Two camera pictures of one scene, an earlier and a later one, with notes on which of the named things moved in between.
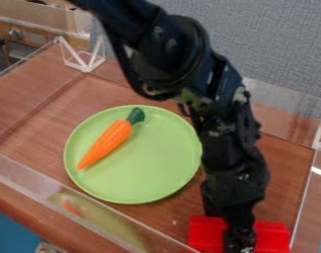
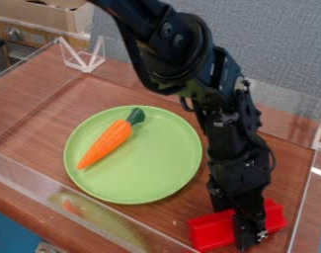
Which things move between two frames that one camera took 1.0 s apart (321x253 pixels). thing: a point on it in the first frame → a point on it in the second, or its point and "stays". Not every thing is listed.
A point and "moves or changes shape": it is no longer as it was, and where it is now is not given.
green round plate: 150,167 stays
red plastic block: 207,232 moves or changes shape
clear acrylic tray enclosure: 95,169 stays
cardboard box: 51,14 stays
